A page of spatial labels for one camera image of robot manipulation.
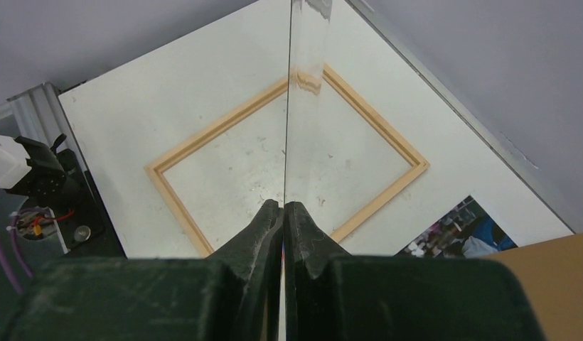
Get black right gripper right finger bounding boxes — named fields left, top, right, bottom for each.
left=284, top=202, right=545, bottom=340

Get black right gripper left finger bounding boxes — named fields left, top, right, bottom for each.
left=4, top=200, right=282, bottom=340

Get clear glass pane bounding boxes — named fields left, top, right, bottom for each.
left=283, top=1, right=332, bottom=340

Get colour printed photo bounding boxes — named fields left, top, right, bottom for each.
left=397, top=196, right=517, bottom=259

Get light wooden picture frame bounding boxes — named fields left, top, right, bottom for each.
left=144, top=63, right=431, bottom=259

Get brown frame backing board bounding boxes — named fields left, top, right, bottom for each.
left=485, top=234, right=583, bottom=340

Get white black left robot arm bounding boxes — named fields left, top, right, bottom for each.
left=0, top=134, right=82, bottom=210

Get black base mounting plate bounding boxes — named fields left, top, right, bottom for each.
left=58, top=149, right=126, bottom=258

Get aluminium front extrusion rail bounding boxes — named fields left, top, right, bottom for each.
left=0, top=82, right=87, bottom=171

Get aluminium table edge rail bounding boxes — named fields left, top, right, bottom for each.
left=348, top=1, right=583, bottom=233

